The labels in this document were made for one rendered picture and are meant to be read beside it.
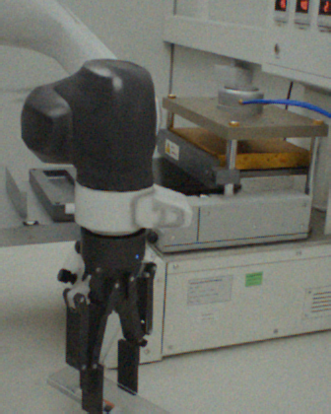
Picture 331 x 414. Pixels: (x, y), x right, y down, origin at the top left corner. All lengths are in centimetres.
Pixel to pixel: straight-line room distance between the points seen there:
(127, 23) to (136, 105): 188
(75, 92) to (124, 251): 18
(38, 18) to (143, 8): 170
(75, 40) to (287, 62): 49
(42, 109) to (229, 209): 36
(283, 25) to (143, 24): 136
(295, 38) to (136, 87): 59
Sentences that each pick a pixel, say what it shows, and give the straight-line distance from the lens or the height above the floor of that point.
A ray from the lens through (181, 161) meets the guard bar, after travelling 109.
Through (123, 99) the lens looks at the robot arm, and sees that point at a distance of 66.
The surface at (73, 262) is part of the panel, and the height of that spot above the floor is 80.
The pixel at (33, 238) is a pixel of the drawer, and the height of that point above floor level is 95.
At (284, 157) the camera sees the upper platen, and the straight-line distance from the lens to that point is 106.
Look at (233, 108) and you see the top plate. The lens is 108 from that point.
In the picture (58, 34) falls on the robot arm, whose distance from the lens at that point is 88.
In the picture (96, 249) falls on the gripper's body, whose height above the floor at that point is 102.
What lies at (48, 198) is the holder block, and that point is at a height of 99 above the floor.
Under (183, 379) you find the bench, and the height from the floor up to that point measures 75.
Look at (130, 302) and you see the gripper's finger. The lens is 78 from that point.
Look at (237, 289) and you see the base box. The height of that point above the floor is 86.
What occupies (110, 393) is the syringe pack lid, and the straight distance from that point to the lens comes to 85.
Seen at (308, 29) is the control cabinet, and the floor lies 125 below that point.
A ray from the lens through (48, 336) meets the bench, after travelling 109.
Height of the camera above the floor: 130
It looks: 18 degrees down
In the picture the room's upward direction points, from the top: 3 degrees clockwise
